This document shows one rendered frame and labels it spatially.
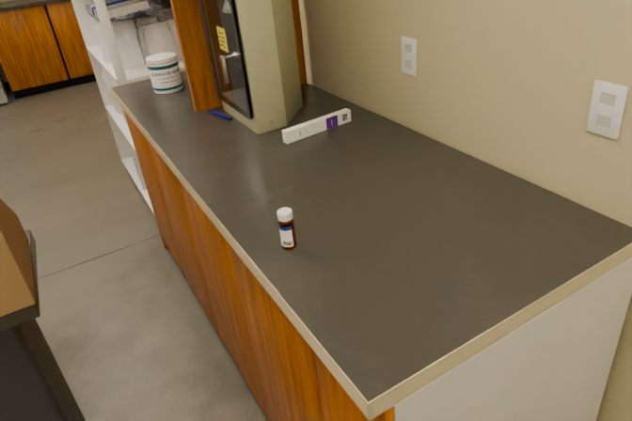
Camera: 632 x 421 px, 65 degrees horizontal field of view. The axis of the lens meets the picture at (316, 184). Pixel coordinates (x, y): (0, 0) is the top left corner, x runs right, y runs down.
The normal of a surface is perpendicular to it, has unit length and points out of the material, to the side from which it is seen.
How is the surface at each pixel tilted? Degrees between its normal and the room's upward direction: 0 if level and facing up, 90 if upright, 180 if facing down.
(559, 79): 90
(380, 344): 0
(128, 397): 0
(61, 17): 90
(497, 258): 0
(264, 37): 90
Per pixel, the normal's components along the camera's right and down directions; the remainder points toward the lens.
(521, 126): -0.86, 0.32
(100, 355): -0.09, -0.87
